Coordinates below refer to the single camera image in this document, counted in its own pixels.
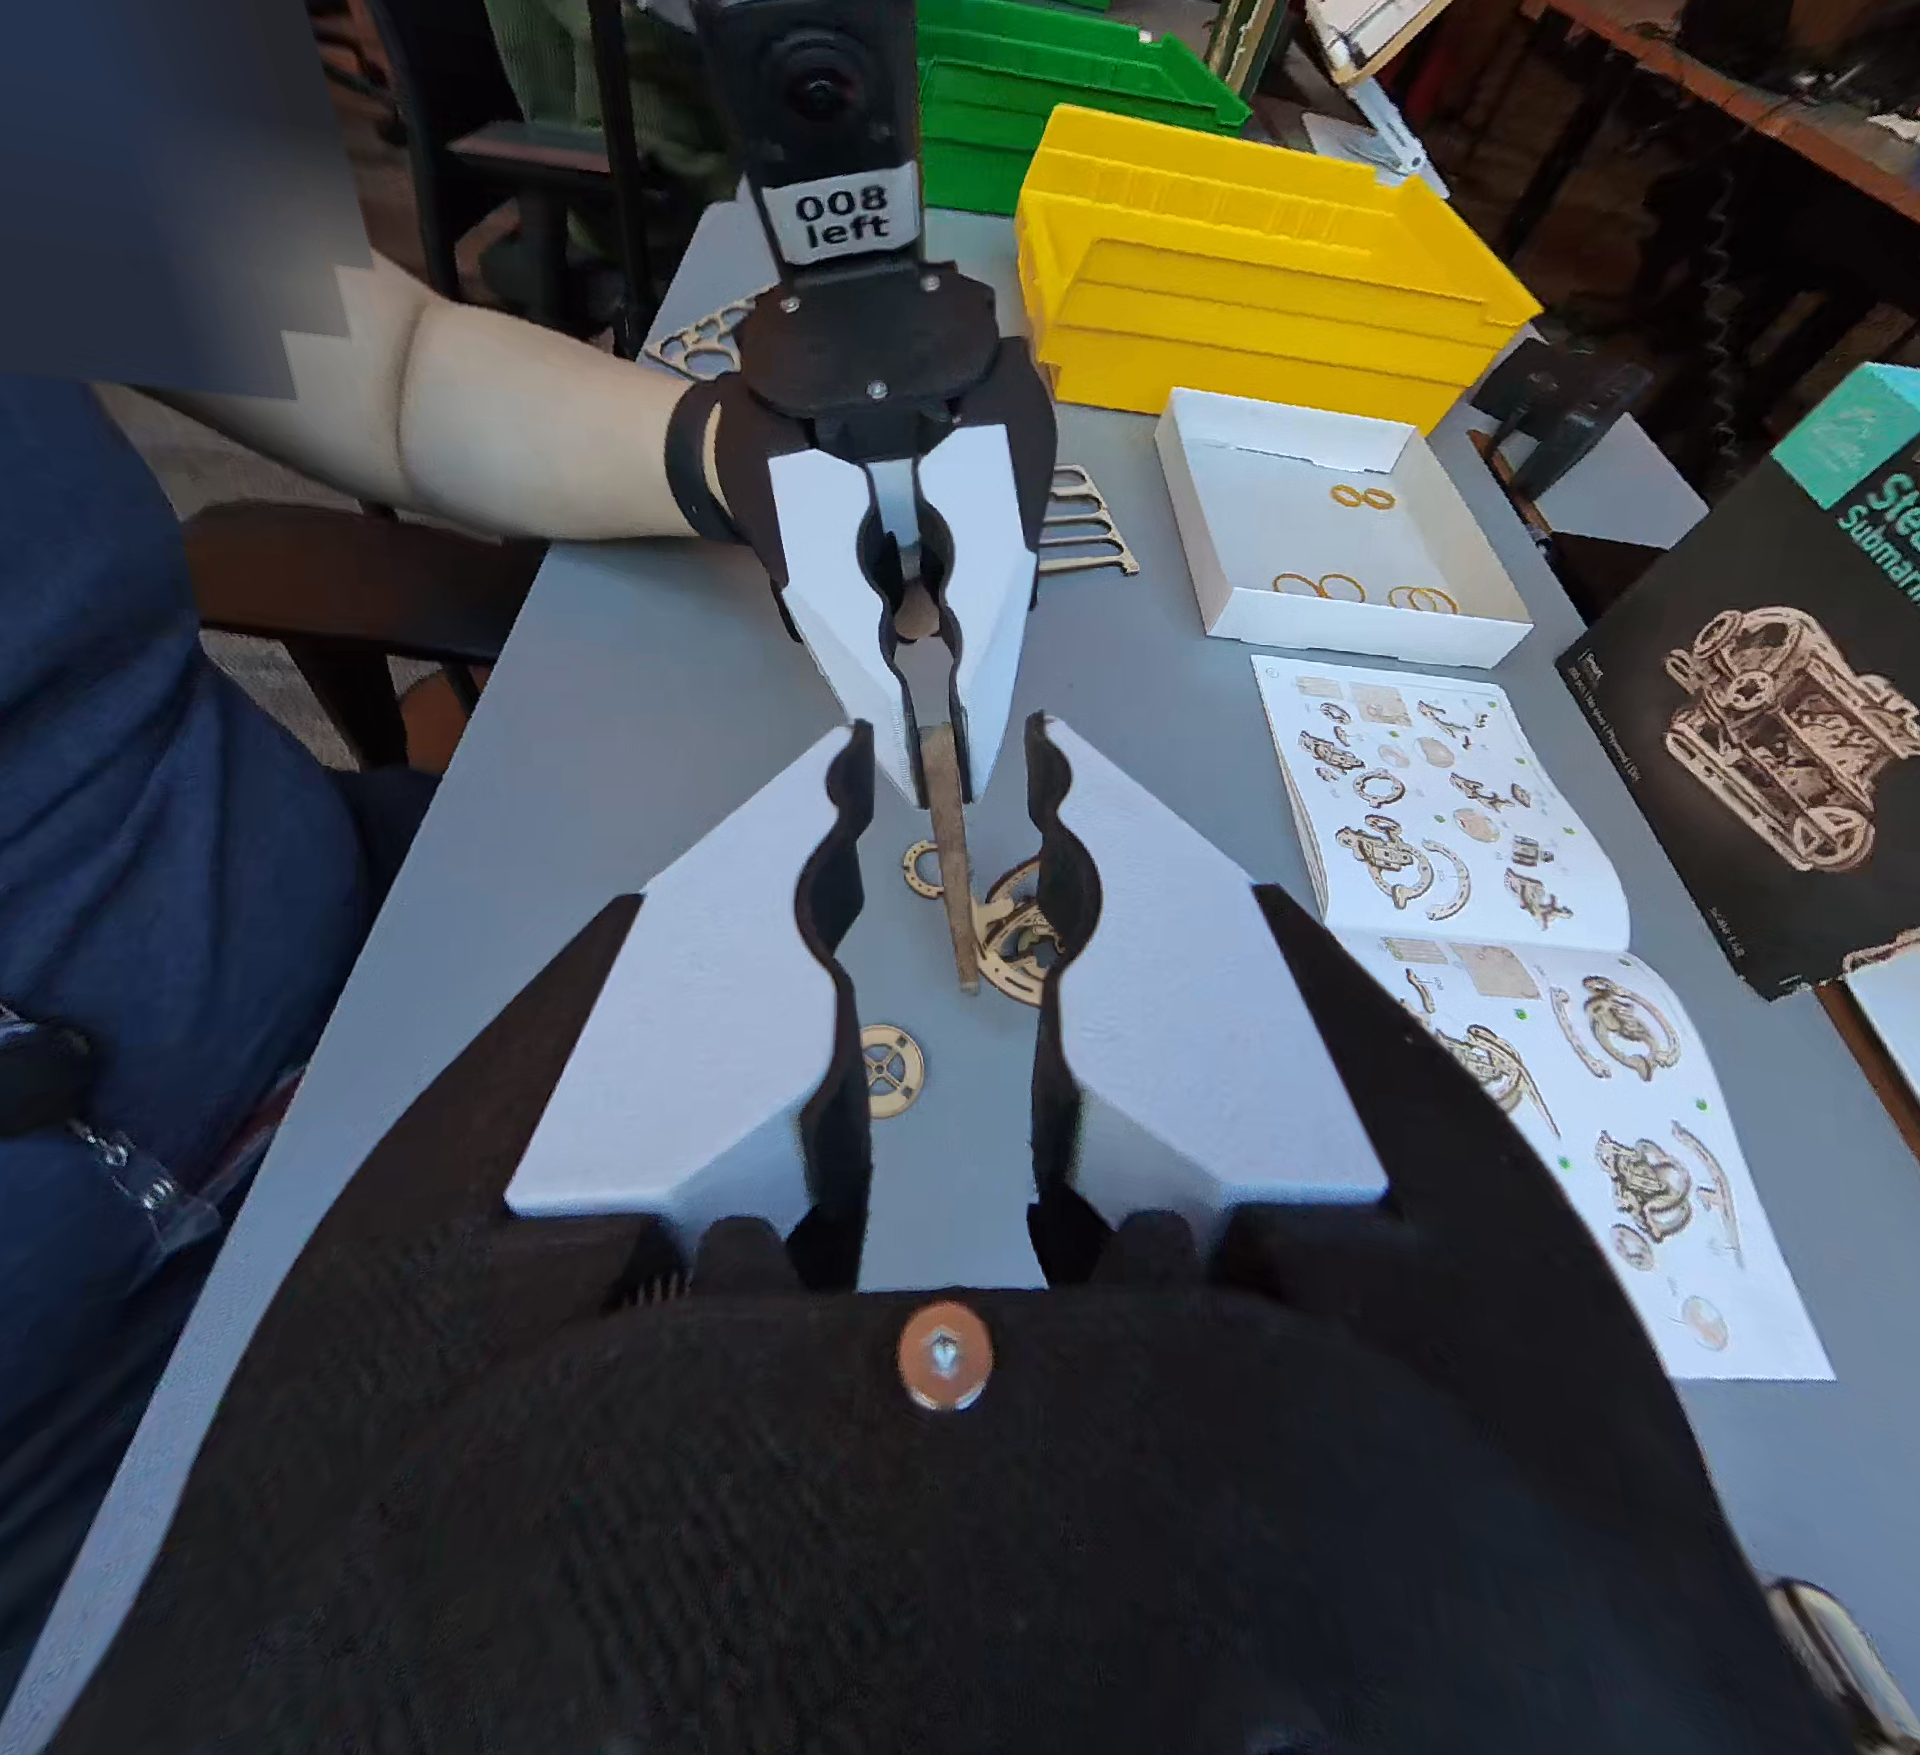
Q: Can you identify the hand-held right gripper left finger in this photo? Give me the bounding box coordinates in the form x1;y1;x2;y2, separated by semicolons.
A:
504;720;882;1290

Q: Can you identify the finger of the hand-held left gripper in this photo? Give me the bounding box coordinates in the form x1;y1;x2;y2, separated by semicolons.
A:
765;450;924;804
913;420;1038;804

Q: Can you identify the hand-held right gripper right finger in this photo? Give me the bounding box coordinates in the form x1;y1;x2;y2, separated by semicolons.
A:
1026;714;1393;1290

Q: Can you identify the small wooden model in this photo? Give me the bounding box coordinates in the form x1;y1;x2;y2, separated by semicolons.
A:
967;856;1071;1008

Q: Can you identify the wooden stick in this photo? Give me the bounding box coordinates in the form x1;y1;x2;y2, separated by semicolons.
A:
895;580;985;1000

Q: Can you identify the person's left forearm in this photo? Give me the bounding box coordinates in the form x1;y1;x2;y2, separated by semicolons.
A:
90;252;701;546

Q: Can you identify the black model kit box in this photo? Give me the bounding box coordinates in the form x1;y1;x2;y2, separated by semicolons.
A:
1552;360;1920;1004

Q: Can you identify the comb-shaped wooden sheet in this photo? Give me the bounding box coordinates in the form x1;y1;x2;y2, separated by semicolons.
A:
1035;466;1143;580

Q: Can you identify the black wristband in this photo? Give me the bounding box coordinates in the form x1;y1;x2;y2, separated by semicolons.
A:
664;372;753;546

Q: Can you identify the white cardboard tray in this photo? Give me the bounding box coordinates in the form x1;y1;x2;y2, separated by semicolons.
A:
1153;386;1536;672

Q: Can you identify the yellow plastic bin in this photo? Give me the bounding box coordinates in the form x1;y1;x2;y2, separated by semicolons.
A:
1020;270;1518;384
1014;102;1544;340
1035;330;1488;438

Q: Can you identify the black metal pole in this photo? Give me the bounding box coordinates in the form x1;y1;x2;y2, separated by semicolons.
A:
567;0;670;340

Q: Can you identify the instruction booklet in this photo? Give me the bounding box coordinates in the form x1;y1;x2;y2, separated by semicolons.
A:
1249;652;1841;1386

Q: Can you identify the dark chair armrest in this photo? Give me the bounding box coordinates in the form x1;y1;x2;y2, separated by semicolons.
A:
182;502;550;666

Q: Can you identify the wooden document holder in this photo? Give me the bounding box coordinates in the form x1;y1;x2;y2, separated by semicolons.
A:
1303;0;1638;180

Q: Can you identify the black desk stand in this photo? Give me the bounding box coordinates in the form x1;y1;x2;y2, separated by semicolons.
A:
1466;338;1652;498

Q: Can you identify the person's blue clothing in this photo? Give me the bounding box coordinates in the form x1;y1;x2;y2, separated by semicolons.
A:
0;376;444;1532

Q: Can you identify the shiny metal object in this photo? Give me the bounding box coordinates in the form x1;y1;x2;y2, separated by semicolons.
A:
1767;1580;1901;1755

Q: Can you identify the wooden background table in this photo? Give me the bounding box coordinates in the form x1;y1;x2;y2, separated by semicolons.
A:
1523;0;1920;230

